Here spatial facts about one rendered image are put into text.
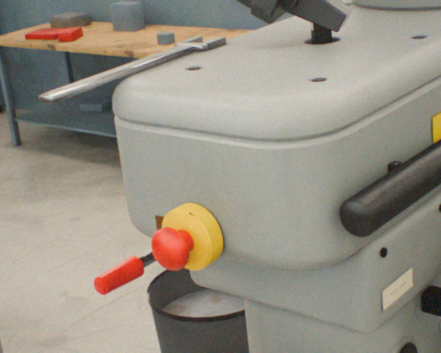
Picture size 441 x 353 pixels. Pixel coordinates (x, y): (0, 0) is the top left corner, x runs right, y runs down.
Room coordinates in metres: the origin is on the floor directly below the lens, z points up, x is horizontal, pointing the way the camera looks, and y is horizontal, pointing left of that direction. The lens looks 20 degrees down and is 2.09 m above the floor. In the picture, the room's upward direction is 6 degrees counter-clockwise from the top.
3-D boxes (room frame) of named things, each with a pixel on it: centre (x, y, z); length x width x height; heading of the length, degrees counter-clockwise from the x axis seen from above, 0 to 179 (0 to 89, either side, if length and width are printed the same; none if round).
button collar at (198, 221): (0.75, 0.03, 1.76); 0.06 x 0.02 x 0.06; 49
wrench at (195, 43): (0.88, 0.07, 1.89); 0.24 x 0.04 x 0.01; 141
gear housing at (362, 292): (0.95, -0.15, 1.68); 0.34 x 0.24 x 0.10; 139
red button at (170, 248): (0.73, 0.05, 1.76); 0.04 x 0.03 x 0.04; 49
